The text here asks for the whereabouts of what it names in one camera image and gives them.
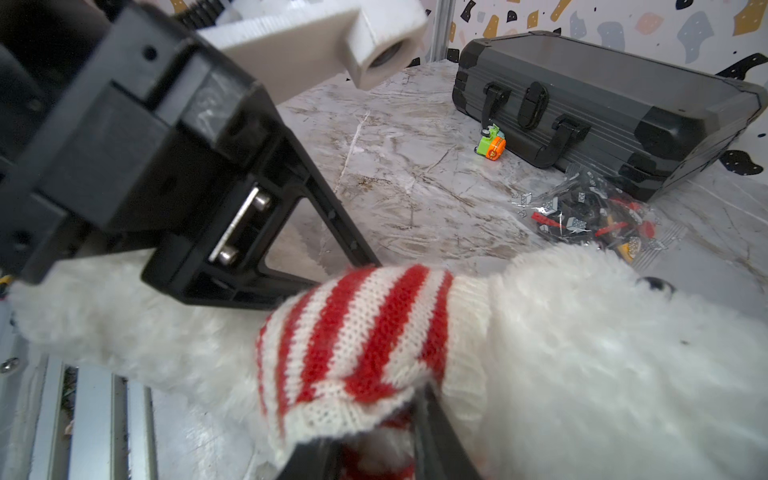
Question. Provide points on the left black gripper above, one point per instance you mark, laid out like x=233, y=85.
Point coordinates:
x=121, y=130

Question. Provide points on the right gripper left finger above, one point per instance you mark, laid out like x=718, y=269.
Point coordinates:
x=320, y=459

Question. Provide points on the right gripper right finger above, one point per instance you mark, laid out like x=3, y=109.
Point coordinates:
x=439, y=455

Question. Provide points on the red white striped knit sweater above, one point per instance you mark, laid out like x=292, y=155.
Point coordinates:
x=345, y=359

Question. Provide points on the white teddy bear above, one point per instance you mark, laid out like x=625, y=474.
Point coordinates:
x=594, y=372

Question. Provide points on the bag of toy bricks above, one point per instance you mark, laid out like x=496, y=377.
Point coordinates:
x=585, y=209

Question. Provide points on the small green orange toy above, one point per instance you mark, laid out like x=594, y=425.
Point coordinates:
x=492, y=143

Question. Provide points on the dark grey hard case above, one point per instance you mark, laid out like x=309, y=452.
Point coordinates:
x=644, y=125

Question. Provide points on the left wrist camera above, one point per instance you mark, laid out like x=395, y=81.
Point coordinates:
x=293, y=46

